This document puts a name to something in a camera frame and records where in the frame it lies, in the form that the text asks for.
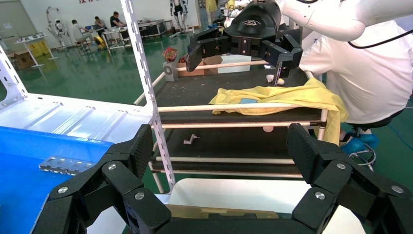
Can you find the seated person black shirt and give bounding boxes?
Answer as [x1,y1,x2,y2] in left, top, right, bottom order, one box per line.
[110,11,127,28]

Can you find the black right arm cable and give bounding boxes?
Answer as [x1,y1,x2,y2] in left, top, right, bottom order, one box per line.
[347,29,413,50]

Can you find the yellow floor sign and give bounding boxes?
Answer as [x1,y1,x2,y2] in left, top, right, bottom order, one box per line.
[28,42,49,58]

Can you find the hanging humanoid robot legs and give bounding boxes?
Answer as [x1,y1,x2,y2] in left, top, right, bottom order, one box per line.
[169,0,190,34]

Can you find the red tape roll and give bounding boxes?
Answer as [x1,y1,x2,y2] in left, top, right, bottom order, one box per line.
[163,47,178,63]

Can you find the person in white t-shirt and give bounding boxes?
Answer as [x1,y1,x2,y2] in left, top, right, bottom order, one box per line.
[299,19,413,156]

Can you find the white metal shelving rack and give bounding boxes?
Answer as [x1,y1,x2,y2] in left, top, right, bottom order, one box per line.
[0,0,177,195]

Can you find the humanoid robot on stand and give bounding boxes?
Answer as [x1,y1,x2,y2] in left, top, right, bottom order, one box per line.
[46,6,70,49]

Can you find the seated person dark hair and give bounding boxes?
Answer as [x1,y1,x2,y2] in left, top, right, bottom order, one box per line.
[94,16,107,34]

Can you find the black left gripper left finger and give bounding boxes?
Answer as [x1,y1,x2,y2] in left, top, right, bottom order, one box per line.
[32,123,172,234]

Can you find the small white pipe fitting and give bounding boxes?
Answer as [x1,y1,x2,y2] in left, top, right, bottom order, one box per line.
[183,134,201,145]

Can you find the brown cardboard box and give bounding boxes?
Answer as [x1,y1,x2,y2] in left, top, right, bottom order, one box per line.
[13,50,35,69]

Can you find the black equipment case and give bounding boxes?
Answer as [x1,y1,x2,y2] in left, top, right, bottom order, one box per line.
[137,19,167,38]

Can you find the white box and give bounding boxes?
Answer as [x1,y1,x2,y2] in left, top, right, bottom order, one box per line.
[218,54,253,74]

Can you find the pipe frame cart black shelves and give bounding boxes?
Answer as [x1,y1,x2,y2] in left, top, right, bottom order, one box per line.
[133,59,330,195]

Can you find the seated person grey shirt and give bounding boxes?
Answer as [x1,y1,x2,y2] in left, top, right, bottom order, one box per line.
[71,19,94,45]

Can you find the yellow cloth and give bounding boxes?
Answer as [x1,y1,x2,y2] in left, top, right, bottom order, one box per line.
[209,77,349,146]

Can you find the small open cardboard box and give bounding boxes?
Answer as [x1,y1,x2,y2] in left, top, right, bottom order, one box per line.
[176,55,223,78]

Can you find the white office desk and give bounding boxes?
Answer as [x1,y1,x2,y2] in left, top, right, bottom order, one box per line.
[101,27,131,50]

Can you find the blue plastic bin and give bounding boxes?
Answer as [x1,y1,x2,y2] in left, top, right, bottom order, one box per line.
[0,126,114,234]

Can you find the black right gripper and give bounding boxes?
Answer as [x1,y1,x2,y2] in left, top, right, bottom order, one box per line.
[186,0,304,79]

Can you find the white folding table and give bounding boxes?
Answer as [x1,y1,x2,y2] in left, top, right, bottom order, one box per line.
[14,32,59,68]

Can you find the silver perforated metal part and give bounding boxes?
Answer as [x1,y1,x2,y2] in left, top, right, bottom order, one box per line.
[38,156,97,177]

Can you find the chrome base stool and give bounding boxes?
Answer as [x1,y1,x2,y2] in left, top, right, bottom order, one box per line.
[347,127,377,173]

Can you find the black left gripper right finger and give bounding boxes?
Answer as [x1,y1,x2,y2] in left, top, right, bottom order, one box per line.
[286,122,413,234]

